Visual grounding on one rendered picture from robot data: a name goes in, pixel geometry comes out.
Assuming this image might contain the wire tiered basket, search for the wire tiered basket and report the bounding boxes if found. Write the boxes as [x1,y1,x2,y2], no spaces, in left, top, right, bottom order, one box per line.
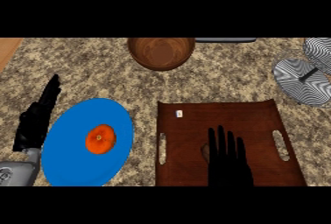
[272,38,331,108]

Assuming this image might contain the brown wooden tray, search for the brown wooden tray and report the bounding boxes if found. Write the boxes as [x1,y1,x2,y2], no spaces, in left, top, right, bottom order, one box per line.
[153,98,307,187]

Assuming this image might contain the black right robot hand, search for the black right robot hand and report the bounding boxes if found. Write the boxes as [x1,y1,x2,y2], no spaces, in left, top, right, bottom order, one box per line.
[207,125,254,187]

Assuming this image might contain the brown sweet potato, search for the brown sweet potato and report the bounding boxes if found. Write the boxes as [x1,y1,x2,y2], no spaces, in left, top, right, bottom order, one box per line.
[199,143,211,163]

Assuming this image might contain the brown wooden bowl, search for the brown wooden bowl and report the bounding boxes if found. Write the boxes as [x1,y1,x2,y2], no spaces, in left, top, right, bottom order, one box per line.
[127,38,196,72]

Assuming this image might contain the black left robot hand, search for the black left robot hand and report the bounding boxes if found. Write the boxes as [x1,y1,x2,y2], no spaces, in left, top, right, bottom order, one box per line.
[11,73,62,152]

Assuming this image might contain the orange fruit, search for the orange fruit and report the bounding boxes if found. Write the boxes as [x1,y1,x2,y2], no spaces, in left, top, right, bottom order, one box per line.
[84,123,118,155]

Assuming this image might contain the blue plate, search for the blue plate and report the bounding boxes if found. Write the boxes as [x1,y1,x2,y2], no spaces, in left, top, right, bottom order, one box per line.
[40,97,136,187]

